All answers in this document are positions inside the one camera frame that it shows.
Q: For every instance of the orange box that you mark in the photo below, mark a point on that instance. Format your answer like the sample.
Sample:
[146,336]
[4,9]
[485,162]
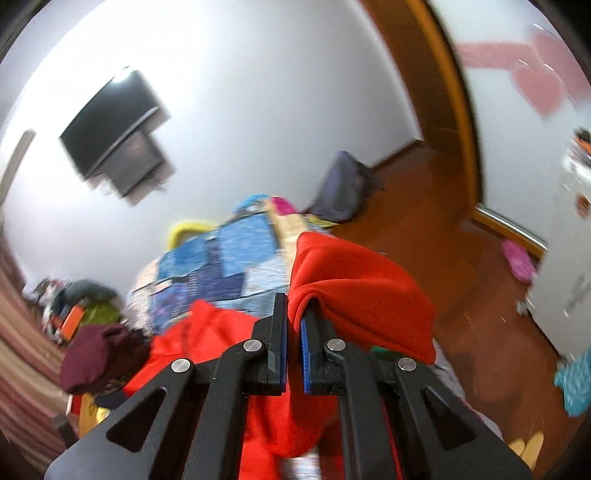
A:
[71,323]

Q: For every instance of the yellow frame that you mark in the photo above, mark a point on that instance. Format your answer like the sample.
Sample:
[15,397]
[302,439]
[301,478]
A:
[178,230]

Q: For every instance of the dark purple backpack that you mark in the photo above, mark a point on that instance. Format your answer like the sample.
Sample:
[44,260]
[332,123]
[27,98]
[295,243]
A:
[341,189]

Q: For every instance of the wooden door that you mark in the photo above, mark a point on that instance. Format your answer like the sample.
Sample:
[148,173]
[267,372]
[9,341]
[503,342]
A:
[443,92]

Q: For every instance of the pink item on floor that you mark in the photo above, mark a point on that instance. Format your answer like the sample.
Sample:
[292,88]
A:
[518,261]

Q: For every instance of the magenta cloth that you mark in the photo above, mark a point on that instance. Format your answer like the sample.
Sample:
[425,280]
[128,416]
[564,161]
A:
[284,206]

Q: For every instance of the metal door threshold rail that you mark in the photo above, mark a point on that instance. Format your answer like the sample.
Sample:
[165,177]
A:
[510,228]

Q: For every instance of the striped curtain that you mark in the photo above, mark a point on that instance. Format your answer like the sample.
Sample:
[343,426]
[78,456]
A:
[23,350]

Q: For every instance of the white cabinet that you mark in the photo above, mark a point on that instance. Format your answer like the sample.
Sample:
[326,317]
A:
[568,258]

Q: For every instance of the red sweater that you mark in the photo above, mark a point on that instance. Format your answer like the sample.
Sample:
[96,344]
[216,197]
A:
[360,286]

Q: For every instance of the maroon folded garment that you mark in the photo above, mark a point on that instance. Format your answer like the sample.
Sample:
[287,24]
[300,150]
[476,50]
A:
[97,355]

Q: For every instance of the blue patchwork blanket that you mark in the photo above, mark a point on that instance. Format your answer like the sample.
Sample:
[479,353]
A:
[231,258]

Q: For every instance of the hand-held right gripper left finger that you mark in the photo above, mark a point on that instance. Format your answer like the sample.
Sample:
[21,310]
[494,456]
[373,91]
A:
[278,355]

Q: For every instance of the yellow cloth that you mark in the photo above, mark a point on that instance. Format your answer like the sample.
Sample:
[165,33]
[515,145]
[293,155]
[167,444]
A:
[90,413]

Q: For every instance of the teal cloth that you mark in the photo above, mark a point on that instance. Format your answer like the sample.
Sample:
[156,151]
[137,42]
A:
[575,383]

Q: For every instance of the pink wall decoration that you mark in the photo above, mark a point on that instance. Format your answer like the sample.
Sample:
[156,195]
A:
[540,83]

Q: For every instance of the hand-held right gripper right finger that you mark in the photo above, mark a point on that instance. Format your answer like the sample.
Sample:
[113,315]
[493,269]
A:
[306,360]

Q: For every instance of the black wall television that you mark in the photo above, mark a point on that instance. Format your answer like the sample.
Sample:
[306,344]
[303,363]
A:
[106,124]

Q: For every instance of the pale yellow object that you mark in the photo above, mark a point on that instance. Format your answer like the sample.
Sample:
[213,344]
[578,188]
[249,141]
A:
[528,450]

